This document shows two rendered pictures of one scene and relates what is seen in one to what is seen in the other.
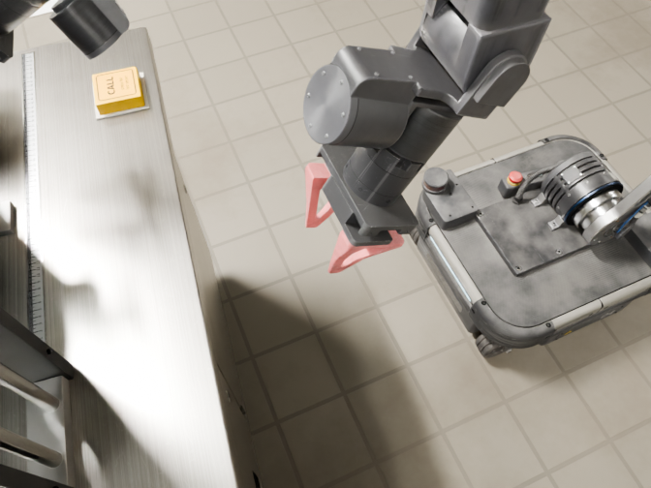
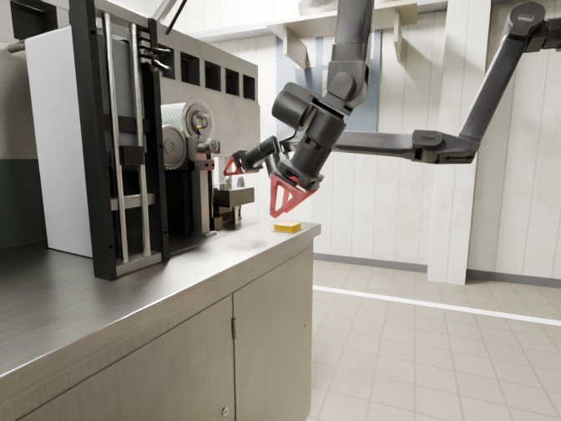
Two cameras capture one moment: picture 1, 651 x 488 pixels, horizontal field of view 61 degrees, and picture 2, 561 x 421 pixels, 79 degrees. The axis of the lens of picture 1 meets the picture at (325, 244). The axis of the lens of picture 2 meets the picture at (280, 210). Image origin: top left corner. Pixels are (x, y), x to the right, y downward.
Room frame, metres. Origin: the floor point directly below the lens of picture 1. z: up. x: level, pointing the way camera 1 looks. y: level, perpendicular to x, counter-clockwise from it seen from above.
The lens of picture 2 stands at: (-0.16, -0.45, 1.15)
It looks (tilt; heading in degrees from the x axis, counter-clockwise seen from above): 9 degrees down; 45
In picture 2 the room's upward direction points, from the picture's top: straight up
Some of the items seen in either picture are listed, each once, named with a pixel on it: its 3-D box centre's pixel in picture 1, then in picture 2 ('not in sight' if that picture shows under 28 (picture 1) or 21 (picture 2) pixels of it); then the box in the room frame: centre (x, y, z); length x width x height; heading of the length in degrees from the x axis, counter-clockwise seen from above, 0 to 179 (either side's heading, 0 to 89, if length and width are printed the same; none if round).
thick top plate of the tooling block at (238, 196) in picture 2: not in sight; (200, 193); (0.56, 0.71, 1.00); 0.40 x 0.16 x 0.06; 107
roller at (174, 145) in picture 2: not in sight; (141, 146); (0.28, 0.59, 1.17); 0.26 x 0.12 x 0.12; 107
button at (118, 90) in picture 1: (118, 90); (287, 226); (0.65, 0.33, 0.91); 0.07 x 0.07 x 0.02; 17
